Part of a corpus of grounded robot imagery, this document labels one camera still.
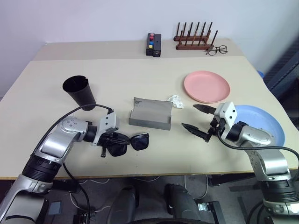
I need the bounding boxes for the metal floor bracket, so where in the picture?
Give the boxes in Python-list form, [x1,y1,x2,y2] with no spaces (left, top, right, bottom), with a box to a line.
[198,202,226,224]

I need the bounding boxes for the dark ribbed furniture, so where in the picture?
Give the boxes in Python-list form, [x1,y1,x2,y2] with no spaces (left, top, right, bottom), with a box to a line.
[265,38,299,131]

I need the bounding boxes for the small grey floor box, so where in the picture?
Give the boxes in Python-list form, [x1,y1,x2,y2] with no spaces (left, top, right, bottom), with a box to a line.
[48,201,63,215]

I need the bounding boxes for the black table frame bar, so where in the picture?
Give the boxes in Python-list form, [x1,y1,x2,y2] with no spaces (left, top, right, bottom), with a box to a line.
[52,179,79,193]
[207,174,256,187]

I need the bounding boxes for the black floor power box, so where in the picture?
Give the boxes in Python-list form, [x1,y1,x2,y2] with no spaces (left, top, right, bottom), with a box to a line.
[73,211,92,224]

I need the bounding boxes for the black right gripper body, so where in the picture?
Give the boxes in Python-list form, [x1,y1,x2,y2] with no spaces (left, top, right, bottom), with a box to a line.
[209,116,225,140]

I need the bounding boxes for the black curved rim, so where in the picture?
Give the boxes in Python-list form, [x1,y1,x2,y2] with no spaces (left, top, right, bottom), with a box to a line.
[126,218,178,224]

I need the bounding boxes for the brown wooden plate rack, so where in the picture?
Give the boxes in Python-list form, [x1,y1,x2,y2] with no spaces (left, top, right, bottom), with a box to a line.
[173,21,219,51]

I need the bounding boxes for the black sunglasses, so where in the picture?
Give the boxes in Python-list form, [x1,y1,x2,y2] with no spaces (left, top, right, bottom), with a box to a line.
[106,132,150,157]

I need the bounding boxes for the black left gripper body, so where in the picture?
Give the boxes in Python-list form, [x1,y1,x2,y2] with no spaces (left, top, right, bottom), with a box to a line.
[99,132,119,147]

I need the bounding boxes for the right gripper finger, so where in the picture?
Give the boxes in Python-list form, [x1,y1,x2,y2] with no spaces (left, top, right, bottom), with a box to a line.
[193,104,216,115]
[181,123,211,142]

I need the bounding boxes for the crumpled white tissue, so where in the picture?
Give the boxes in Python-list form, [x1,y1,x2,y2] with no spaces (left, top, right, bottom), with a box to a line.
[166,94,185,110]

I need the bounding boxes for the dark-framed clear eyeglasses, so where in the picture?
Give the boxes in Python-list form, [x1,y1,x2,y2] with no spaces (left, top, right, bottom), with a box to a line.
[205,45,228,56]

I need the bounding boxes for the black plastic cup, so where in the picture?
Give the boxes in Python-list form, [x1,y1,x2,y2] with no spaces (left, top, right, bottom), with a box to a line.
[62,75,97,112]

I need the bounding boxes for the black box with coloured buttons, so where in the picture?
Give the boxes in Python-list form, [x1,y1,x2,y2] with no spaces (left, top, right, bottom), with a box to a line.
[146,33,156,56]

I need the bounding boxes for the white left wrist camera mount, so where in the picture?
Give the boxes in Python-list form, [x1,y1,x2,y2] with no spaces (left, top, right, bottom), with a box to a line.
[92,112,120,147]

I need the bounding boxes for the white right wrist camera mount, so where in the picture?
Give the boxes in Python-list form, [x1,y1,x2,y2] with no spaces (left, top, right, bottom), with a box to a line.
[214,101,238,140]

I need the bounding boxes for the grey glasses case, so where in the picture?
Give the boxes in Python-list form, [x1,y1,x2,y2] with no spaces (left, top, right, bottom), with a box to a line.
[128,97,173,131]

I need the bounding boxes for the black box with round socket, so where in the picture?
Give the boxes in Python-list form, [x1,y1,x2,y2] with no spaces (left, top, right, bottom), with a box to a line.
[153,34,163,58]

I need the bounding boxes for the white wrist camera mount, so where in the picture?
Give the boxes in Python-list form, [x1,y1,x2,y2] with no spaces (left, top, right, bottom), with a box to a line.
[214,101,238,140]
[92,112,120,147]

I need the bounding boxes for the pink plate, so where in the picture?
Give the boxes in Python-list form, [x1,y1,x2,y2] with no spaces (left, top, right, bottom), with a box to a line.
[183,70,231,104]

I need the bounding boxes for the white floor cable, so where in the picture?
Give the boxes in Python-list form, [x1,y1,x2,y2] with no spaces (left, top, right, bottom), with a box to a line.
[70,191,113,212]
[183,175,208,199]

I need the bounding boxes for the dark grey rounded housing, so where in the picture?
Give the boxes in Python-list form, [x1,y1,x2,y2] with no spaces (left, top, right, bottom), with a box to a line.
[108,186,140,224]
[164,183,201,224]

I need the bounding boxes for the blue plate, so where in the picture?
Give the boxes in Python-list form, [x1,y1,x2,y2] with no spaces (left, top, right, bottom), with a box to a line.
[233,105,286,147]

